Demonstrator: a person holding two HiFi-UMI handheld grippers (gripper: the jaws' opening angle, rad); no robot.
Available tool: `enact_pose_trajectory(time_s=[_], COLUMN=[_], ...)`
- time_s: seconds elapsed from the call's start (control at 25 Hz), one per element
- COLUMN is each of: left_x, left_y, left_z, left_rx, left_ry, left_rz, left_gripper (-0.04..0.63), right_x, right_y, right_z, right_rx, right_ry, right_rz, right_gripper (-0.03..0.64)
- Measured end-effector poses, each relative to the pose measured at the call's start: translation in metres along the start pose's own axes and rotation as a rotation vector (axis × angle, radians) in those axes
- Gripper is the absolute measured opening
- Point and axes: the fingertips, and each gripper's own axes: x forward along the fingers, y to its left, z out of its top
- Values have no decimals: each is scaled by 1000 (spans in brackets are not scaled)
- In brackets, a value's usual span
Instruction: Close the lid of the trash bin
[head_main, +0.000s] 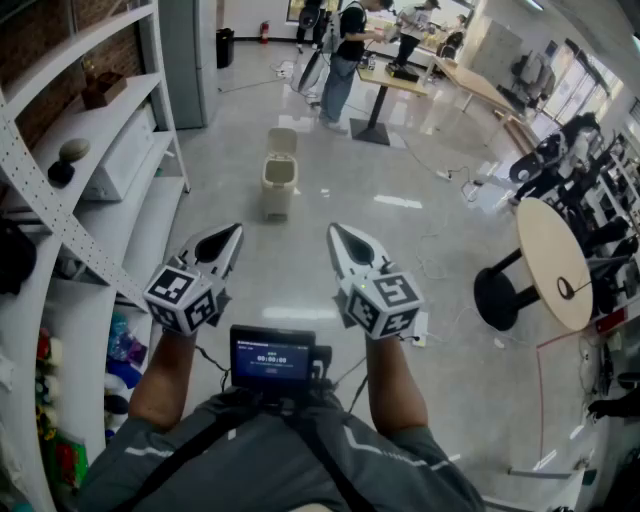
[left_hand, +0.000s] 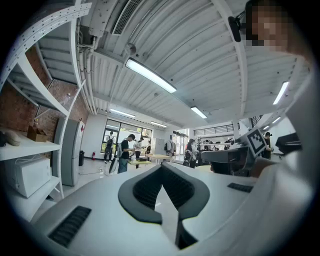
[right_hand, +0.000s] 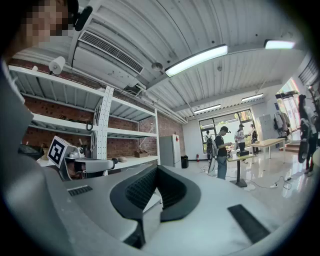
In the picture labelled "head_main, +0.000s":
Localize brown wooden box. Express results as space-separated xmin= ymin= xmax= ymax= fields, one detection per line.
xmin=81 ymin=71 xmax=129 ymax=110

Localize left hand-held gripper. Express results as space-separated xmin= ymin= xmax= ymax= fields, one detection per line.
xmin=143 ymin=223 xmax=245 ymax=337

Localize long wooden table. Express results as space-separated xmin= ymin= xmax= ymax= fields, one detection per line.
xmin=432 ymin=54 xmax=516 ymax=116

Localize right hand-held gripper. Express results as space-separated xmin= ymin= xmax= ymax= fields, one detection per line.
xmin=326 ymin=222 xmax=425 ymax=341

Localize black ring stand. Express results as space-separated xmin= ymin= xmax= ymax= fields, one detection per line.
xmin=556 ymin=276 xmax=594 ymax=301

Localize white floor cable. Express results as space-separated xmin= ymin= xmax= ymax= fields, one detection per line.
xmin=413 ymin=219 xmax=451 ymax=281

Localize black bin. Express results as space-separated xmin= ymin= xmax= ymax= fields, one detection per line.
xmin=215 ymin=28 xmax=236 ymax=70

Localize white boxy appliance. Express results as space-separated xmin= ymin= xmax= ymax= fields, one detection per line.
xmin=82 ymin=107 xmax=159 ymax=202

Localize black chest harness straps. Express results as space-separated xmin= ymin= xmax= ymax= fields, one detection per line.
xmin=112 ymin=394 xmax=374 ymax=512

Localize blue purple bag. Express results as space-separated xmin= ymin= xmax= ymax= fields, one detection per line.
xmin=106 ymin=312 xmax=150 ymax=389

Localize person's grey shirt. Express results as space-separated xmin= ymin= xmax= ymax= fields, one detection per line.
xmin=77 ymin=387 xmax=486 ymax=512

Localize white shelving unit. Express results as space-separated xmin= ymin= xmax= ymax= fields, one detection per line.
xmin=0 ymin=0 xmax=191 ymax=512

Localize black bag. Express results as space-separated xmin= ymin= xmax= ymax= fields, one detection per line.
xmin=0 ymin=217 xmax=38 ymax=296

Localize clothes rack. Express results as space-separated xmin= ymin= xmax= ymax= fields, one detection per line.
xmin=509 ymin=49 xmax=559 ymax=109

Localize black stool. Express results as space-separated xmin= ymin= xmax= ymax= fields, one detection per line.
xmin=473 ymin=247 xmax=544 ymax=332

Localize white lockers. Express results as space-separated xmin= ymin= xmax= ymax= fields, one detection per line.
xmin=469 ymin=19 xmax=524 ymax=84

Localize grey oval ornament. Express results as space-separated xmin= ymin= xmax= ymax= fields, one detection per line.
xmin=47 ymin=138 xmax=92 ymax=187

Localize square wooden pedestal table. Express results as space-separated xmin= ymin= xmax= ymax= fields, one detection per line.
xmin=349 ymin=59 xmax=431 ymax=147

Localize beige pedal trash bin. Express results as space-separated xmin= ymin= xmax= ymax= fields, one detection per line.
xmin=259 ymin=153 xmax=300 ymax=223

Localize grey metal cabinet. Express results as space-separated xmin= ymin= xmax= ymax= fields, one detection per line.
xmin=158 ymin=0 xmax=220 ymax=130

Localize round wooden table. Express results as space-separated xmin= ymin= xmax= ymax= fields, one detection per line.
xmin=514 ymin=197 xmax=595 ymax=332

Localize black equipment box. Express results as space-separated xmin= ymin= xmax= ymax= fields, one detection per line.
xmin=386 ymin=62 xmax=419 ymax=84

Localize person's right forearm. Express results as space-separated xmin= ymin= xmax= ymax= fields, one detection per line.
xmin=364 ymin=333 xmax=430 ymax=434

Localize person's left forearm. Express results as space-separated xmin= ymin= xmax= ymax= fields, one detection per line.
xmin=128 ymin=327 xmax=201 ymax=432

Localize red green packet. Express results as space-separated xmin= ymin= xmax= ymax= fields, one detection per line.
xmin=42 ymin=434 xmax=86 ymax=491

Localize chest-mounted black monitor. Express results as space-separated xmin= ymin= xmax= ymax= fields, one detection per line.
xmin=229 ymin=324 xmax=334 ymax=396

